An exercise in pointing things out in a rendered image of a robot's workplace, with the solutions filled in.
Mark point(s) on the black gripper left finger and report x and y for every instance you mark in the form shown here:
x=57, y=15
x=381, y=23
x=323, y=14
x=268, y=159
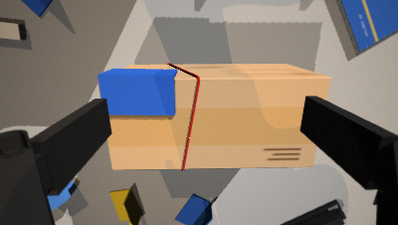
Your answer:
x=48, y=161

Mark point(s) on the blue notebook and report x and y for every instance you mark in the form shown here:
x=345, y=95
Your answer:
x=368, y=21

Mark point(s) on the tan cardboard box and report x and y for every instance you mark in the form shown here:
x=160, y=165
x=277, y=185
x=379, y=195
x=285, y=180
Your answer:
x=246, y=116

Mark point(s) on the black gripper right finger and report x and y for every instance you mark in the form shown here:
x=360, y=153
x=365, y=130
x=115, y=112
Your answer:
x=364, y=150

